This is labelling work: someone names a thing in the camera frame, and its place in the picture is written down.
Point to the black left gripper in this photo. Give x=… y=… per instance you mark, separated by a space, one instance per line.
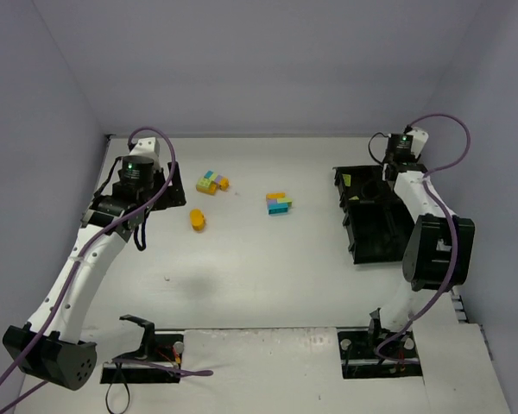
x=173 y=190

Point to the yellow rounded lego brick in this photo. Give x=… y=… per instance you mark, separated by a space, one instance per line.
x=197 y=220

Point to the lime green rounded lego brick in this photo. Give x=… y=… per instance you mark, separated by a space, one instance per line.
x=206 y=186

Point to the yellow small lego brick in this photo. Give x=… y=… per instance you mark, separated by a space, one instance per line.
x=222 y=182

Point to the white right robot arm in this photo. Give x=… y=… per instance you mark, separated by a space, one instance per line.
x=438 y=251

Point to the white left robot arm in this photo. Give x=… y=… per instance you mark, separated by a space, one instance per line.
x=50 y=345

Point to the teal purple lego stack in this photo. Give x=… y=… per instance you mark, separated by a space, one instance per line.
x=214 y=177

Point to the multicolor lego cluster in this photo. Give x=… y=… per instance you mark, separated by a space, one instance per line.
x=278 y=203

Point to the black four-compartment sorting bin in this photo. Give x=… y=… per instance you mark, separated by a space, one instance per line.
x=376 y=220

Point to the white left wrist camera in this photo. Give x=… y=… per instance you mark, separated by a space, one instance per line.
x=148 y=147

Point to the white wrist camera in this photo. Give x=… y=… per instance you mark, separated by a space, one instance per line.
x=148 y=147
x=420 y=138

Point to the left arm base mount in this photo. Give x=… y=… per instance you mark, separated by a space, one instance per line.
x=134 y=351

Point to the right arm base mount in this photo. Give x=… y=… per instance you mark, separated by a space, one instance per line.
x=360 y=360

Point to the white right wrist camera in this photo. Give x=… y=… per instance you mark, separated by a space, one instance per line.
x=420 y=138

